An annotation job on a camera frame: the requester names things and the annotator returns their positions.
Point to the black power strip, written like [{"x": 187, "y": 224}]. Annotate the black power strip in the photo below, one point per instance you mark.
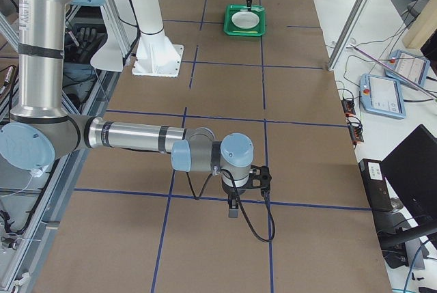
[{"x": 353, "y": 122}]

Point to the white round plate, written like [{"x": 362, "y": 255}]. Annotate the white round plate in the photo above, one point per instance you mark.
[{"x": 245, "y": 20}]

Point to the black desktop computer box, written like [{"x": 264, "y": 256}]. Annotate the black desktop computer box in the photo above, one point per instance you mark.
[{"x": 375, "y": 185}]

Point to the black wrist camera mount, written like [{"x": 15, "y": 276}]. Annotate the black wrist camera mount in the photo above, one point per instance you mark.
[{"x": 260, "y": 178}]

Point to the aluminium frame post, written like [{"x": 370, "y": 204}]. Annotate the aluminium frame post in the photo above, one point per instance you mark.
[{"x": 347, "y": 32}]

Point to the near blue teach pendant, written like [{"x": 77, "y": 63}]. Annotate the near blue teach pendant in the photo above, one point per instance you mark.
[{"x": 382, "y": 95}]

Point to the green plastic tray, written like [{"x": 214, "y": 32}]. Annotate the green plastic tray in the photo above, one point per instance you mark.
[{"x": 228, "y": 26}]

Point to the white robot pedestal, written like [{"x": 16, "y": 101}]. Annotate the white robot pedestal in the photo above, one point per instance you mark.
[{"x": 156, "y": 55}]

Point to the translucent pale green fork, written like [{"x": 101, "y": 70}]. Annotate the translucent pale green fork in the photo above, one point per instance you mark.
[{"x": 254, "y": 8}]

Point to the blue teach pendant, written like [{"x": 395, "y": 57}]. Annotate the blue teach pendant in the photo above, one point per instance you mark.
[
  {"x": 382, "y": 95},
  {"x": 410, "y": 66}
]

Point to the far blue teach pendant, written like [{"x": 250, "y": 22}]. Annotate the far blue teach pendant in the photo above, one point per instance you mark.
[{"x": 410, "y": 66}]

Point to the black monitor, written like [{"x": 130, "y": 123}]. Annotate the black monitor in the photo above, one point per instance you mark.
[{"x": 411, "y": 171}]

